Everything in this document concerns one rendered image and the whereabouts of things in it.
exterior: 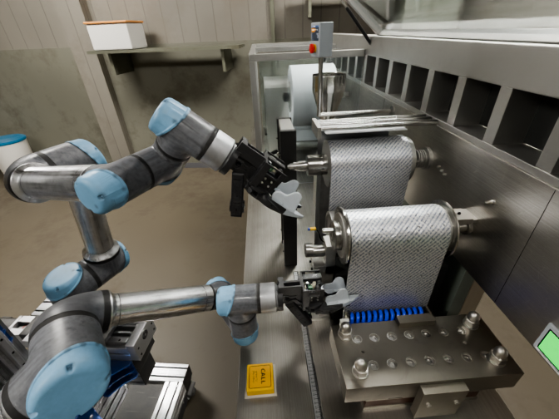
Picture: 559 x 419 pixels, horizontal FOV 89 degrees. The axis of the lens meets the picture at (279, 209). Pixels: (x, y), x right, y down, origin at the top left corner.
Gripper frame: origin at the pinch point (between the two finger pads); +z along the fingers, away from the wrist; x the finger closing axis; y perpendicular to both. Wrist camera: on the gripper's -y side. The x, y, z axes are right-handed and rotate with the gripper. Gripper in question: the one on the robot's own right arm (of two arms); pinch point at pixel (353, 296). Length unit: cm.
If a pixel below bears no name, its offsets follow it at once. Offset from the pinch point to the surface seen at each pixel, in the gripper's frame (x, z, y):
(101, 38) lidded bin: 310, -184, 59
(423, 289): -0.3, 19.0, 0.6
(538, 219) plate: -9.3, 30.0, 28.5
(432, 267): -0.3, 19.4, 8.6
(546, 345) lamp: -22.4, 29.3, 8.9
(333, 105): 73, 10, 32
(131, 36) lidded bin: 308, -152, 60
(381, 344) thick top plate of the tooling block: -10.5, 4.7, -6.0
